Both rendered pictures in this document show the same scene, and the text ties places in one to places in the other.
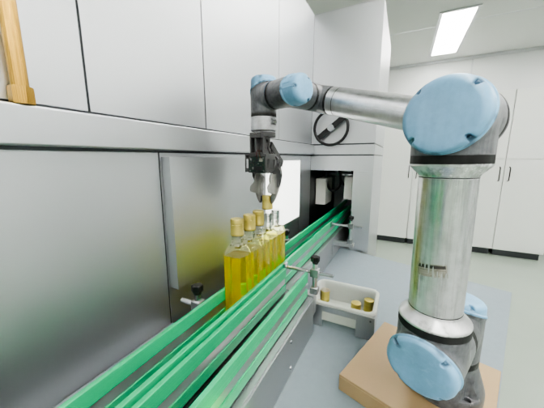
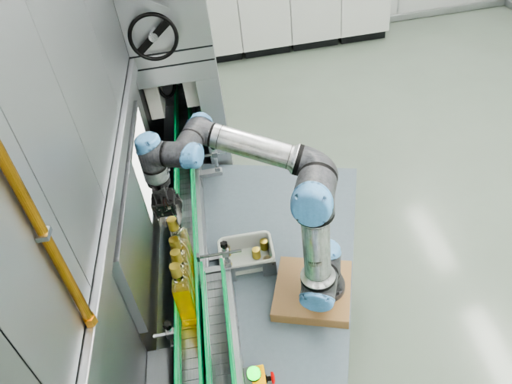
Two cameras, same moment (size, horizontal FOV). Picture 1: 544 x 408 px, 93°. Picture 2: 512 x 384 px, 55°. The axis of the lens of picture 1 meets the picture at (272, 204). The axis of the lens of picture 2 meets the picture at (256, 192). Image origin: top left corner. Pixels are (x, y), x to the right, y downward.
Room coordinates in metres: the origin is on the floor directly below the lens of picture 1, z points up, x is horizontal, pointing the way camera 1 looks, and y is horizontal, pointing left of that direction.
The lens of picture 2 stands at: (-0.39, 0.35, 2.29)
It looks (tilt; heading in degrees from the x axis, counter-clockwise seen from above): 40 degrees down; 331
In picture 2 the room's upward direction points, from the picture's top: 8 degrees counter-clockwise
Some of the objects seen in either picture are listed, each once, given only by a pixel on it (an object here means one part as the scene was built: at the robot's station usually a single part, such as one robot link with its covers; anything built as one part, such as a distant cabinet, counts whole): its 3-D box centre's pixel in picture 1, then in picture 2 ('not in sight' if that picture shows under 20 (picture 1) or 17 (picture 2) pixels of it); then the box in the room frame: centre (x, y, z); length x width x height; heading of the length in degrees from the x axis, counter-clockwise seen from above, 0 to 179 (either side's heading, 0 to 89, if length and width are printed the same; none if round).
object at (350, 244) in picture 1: (346, 235); (211, 164); (1.36, -0.40, 0.90); 0.17 x 0.05 x 0.23; 63
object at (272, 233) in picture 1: (267, 259); (184, 261); (0.81, 0.01, 0.99); 0.06 x 0.06 x 0.21; 63
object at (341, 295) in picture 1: (343, 305); (246, 255); (0.84, -0.26, 0.80); 0.22 x 0.17 x 0.09; 63
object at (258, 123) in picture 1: (264, 125); (157, 173); (0.79, 0.02, 1.41); 0.08 x 0.08 x 0.05
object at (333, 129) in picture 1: (331, 128); (153, 35); (1.58, -0.35, 1.49); 0.21 x 0.05 x 0.21; 63
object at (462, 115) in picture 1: (441, 244); (316, 245); (0.43, -0.30, 1.17); 0.15 x 0.12 x 0.55; 132
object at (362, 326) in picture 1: (335, 305); (240, 257); (0.86, -0.23, 0.79); 0.27 x 0.17 x 0.08; 63
